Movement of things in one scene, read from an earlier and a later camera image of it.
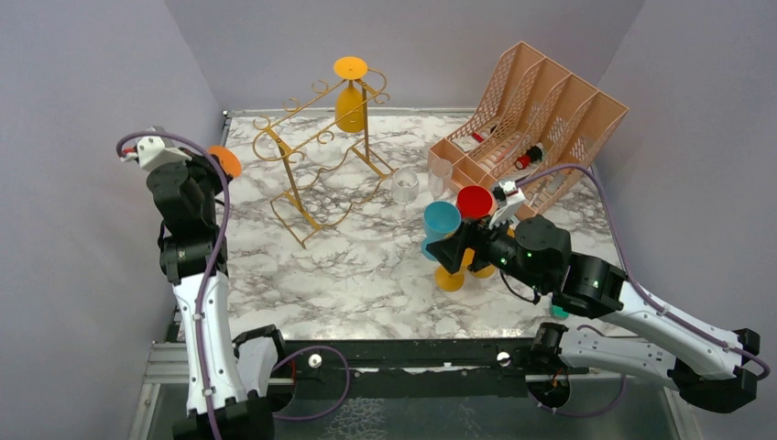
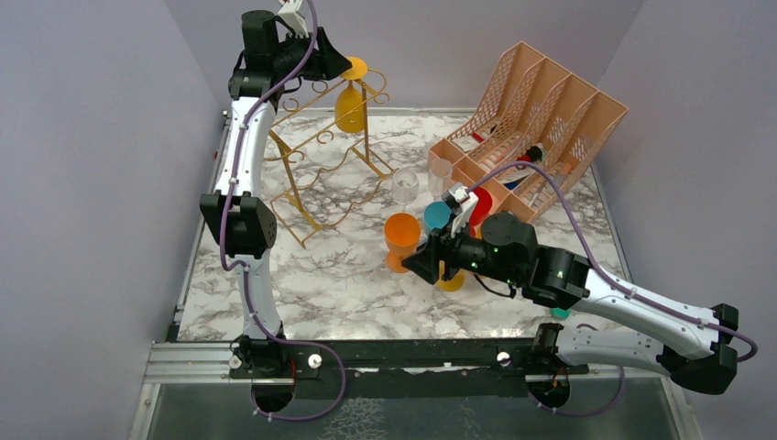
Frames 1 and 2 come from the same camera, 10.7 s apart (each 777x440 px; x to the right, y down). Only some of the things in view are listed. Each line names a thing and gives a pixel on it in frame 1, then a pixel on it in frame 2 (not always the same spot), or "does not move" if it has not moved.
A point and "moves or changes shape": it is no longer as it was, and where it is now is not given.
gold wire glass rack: [323, 139] does not move
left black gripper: [203, 164] -> [324, 62]
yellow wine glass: [349, 68] does not move
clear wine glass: [440, 175] does not move
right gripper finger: [452, 249] -> [427, 263]
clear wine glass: [405, 186] does not move
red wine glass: [475, 203] does not move
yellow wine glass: [453, 281] does not move
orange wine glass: [230, 160] moves or changes shape
